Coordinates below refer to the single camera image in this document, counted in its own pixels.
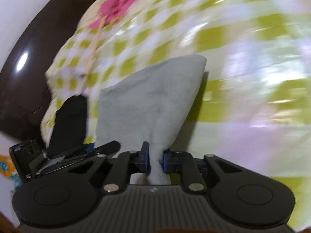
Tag black folded garment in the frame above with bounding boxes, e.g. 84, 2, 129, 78
46, 95, 87, 158

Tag wooden stick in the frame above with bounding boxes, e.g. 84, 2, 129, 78
81, 16, 107, 77

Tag checkered floral bed quilt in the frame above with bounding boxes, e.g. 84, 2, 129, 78
41, 0, 310, 230

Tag dark wooden headboard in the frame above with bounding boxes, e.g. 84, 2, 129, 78
1, 0, 96, 140

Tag grey-green pants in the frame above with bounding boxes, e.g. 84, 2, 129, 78
95, 54, 207, 185

